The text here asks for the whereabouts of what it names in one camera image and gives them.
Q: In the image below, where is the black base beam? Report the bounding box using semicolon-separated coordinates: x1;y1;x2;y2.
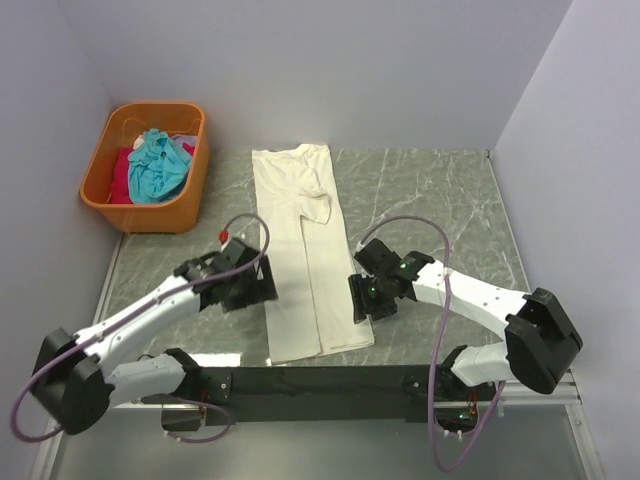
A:
199;365;501;429

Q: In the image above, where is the red t shirt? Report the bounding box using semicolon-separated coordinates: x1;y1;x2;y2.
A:
111;144;195;204

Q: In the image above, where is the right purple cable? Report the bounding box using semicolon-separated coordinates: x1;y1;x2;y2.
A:
362;214;506;474

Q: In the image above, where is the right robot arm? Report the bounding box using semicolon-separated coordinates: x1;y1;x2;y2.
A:
348;239;583;399

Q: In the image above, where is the lavender cloth in basket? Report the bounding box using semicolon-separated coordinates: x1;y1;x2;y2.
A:
171;134;198;146

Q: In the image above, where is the aluminium frame rail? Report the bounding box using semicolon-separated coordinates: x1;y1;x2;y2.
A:
29;234;601;480

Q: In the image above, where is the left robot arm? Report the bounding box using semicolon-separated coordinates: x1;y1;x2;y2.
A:
29;237;278;435

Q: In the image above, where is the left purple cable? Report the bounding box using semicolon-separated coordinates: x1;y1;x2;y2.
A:
9;213;272;445

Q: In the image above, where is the white t shirt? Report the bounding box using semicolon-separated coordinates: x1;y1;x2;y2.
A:
252;144;374;364

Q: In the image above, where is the orange plastic basket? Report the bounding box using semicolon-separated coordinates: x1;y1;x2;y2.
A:
79;101;210;234

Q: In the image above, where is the purple cable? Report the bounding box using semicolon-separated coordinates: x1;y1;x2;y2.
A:
362;214;506;474
9;213;272;445

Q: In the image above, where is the teal t shirt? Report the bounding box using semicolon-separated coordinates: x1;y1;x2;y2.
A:
127;128;193;205

